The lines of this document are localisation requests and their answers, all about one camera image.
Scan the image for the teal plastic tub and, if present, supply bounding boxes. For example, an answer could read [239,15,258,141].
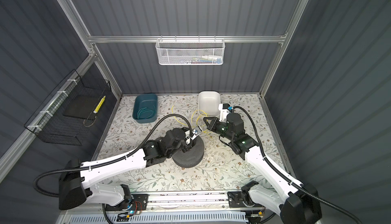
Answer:
[132,94,158,124]

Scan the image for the black flat pad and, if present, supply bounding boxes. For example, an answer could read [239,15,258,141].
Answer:
[63,96,98,121]

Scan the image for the grey perforated cable spool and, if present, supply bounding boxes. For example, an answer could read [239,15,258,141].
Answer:
[172,137,205,169]

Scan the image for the white plastic tub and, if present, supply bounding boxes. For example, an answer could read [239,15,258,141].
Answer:
[198,91,221,116]

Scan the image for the items in white basket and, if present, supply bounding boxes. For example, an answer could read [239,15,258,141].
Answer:
[179,55,223,64]

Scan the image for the white wire wall basket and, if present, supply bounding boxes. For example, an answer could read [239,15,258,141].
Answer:
[155,40,226,66]

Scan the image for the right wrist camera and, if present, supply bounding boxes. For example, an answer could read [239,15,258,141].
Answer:
[219,103,234,122]

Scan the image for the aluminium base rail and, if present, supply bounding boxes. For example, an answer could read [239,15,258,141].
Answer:
[64,188,309,224]

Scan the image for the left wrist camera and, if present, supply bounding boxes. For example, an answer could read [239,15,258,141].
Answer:
[186,126,202,144]

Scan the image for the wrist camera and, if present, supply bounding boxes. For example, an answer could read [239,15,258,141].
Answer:
[219,103,234,122]
[186,126,202,144]

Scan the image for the green cable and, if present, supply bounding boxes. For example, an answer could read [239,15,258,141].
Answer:
[136,107,156,120]

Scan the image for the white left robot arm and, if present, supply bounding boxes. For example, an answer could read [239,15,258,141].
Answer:
[59,128,200,210]

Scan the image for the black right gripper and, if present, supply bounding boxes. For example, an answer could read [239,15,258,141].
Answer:
[204,116,234,142]

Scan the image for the black wire wall basket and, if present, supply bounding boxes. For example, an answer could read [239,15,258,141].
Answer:
[24,72,112,146]

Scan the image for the yellow cable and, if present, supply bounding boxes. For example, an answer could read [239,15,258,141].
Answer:
[170,105,214,134]

